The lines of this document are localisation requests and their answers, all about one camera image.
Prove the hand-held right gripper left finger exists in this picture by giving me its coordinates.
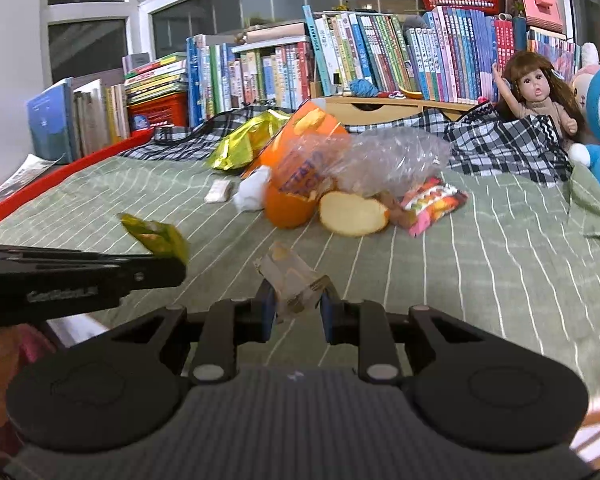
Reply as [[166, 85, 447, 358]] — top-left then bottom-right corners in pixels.
[[109, 281, 277, 385]]

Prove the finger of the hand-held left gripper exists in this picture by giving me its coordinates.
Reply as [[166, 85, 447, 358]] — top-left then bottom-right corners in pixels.
[[95, 258, 187, 295], [0, 245, 156, 266]]

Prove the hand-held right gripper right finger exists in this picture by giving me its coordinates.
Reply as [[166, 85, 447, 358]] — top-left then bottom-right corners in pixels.
[[321, 287, 486, 386]]

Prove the small yellow-green foil wrapper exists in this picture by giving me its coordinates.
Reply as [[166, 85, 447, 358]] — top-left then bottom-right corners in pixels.
[[119, 213, 190, 265]]

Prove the small clear wrapper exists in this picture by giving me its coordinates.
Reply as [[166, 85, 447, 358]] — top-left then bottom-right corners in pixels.
[[253, 241, 331, 318]]

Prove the pink candy packet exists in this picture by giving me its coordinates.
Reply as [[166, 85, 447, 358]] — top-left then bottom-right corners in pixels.
[[395, 177, 470, 238]]

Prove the clear plastic bag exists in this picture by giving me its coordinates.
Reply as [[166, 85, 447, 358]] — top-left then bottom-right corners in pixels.
[[272, 127, 453, 198]]

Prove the open magazine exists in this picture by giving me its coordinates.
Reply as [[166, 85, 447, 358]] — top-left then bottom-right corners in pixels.
[[0, 154, 66, 203]]

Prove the orange fruit peel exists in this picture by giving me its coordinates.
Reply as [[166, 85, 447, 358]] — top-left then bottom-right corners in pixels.
[[264, 180, 331, 230]]

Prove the pale fruit peel piece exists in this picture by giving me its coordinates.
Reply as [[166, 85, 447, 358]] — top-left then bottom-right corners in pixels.
[[319, 191, 391, 237]]

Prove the small white packet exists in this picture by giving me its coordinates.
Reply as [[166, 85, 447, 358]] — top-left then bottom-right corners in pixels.
[[204, 178, 233, 204]]

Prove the crumpled white tissue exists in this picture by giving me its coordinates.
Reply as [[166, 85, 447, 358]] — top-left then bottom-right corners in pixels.
[[232, 165, 272, 211]]

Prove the brown snack wrapper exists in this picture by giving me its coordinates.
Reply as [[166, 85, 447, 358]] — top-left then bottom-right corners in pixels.
[[377, 192, 418, 228]]

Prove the large blue book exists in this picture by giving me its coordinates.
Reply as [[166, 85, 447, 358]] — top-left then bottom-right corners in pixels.
[[26, 77, 81, 163]]

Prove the yellow-green snack bag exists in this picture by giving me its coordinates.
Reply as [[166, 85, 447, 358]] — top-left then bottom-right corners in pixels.
[[207, 110, 291, 172]]

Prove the red plastic crate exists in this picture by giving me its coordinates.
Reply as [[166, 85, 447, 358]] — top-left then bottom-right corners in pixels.
[[126, 91, 190, 131]]

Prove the orange snack bag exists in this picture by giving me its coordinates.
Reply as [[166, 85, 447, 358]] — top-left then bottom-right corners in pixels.
[[240, 101, 351, 196]]

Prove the flat stack of picture books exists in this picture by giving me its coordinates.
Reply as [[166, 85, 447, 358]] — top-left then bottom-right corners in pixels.
[[124, 52, 190, 106]]

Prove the row of blue green books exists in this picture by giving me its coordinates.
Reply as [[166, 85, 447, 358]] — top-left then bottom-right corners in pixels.
[[186, 35, 316, 128]]

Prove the wooden drawer box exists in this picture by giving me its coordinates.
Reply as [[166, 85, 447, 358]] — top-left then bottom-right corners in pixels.
[[312, 95, 481, 126]]

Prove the black white checkered cloth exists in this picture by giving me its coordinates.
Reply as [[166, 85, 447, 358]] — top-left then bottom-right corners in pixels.
[[120, 102, 576, 188]]

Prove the row of green leaning books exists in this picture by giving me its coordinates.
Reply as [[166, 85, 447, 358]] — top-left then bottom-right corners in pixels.
[[302, 5, 426, 101]]

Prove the row of blue purple books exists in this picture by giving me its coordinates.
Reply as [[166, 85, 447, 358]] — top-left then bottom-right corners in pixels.
[[422, 5, 528, 103]]

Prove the brown-haired doll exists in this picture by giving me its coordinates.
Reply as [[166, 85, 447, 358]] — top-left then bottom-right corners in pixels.
[[491, 51, 588, 153]]

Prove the pink bunny plush toy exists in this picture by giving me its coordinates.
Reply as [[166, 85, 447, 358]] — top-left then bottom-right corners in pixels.
[[570, 42, 600, 116]]

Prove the red bed rail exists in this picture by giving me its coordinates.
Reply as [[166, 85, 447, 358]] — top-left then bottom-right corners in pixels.
[[0, 129, 156, 223]]

